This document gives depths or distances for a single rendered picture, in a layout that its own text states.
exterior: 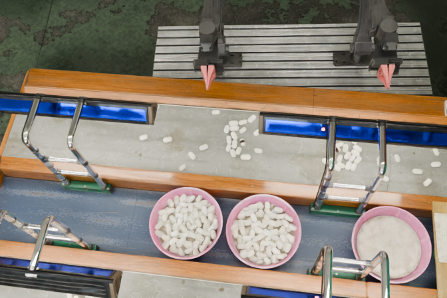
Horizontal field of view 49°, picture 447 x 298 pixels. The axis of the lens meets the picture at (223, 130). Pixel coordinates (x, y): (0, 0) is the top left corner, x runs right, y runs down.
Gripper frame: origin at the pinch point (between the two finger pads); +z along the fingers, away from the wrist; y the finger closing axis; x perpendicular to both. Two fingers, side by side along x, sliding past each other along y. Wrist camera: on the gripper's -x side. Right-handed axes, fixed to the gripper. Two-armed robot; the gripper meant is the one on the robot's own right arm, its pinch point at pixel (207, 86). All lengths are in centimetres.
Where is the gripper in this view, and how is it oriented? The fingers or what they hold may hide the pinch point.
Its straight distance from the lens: 167.3
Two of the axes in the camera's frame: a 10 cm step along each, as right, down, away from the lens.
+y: 10.0, 0.0, -0.7
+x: 0.7, 4.3, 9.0
